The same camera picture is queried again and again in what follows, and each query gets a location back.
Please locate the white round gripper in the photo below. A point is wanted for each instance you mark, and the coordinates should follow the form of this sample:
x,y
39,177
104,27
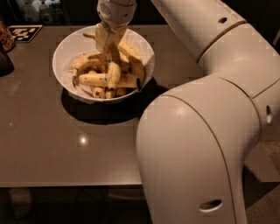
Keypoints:
x,y
117,14

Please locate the spotted yellow banana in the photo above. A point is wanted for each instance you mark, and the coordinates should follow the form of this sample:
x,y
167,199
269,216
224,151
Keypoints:
x,y
114,66

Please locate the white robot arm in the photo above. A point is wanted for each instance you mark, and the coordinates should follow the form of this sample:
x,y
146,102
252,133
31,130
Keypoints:
x,y
192,141

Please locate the right curved yellow banana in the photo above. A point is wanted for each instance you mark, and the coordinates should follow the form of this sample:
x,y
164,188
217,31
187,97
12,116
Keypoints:
x,y
135,60

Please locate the white bowl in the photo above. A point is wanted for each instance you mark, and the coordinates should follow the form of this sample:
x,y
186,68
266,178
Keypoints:
x,y
76,45

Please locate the left yellow banana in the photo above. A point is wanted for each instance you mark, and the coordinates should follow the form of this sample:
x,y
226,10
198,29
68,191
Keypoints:
x,y
87,60

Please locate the front horizontal yellow banana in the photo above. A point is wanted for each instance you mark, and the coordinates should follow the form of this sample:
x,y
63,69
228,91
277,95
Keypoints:
x,y
102,80

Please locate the small banana pieces at bottom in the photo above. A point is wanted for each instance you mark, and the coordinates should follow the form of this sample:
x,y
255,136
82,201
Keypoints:
x,y
105,93

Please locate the bottles in background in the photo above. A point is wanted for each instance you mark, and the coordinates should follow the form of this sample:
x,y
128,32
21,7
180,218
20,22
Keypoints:
x,y
45,12

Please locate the black white fiducial marker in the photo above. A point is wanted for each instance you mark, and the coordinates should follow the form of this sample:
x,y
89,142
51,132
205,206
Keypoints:
x,y
24,33

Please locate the jar with brown contents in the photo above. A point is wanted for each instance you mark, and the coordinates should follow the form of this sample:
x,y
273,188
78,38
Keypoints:
x,y
6,40

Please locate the dark object at left edge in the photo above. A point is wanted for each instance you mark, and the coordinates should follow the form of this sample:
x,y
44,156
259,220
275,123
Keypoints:
x,y
6,66

